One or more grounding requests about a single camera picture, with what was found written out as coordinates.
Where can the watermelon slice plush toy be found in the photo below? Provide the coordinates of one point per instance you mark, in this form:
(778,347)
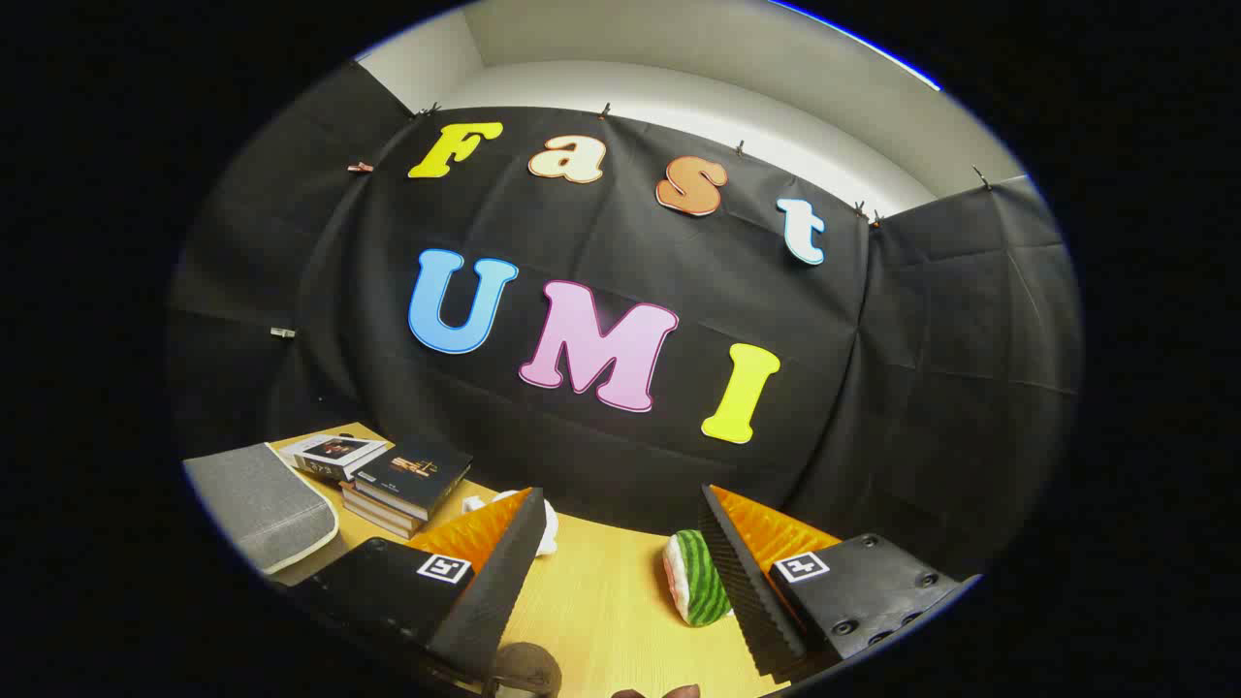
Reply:
(698,577)

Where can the dark blue hardcover book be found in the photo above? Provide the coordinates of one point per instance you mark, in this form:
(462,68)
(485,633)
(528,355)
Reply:
(412,475)

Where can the brown cover book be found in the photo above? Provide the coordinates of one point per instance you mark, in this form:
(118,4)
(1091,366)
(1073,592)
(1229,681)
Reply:
(373,522)
(378,506)

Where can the black backdrop cloth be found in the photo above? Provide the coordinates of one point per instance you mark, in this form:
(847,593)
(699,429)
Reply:
(630,242)

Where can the grey fabric storage box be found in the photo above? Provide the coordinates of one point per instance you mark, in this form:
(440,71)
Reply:
(262,504)

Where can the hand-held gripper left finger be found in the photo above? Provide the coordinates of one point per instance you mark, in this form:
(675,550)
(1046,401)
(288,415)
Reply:
(485,601)

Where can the white-edged picture cover book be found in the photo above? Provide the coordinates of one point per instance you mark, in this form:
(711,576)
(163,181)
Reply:
(334,456)

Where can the white plush toy with face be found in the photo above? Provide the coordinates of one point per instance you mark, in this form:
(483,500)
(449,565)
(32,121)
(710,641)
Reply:
(549,528)

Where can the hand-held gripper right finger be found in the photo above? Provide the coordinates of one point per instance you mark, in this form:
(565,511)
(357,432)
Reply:
(751,601)

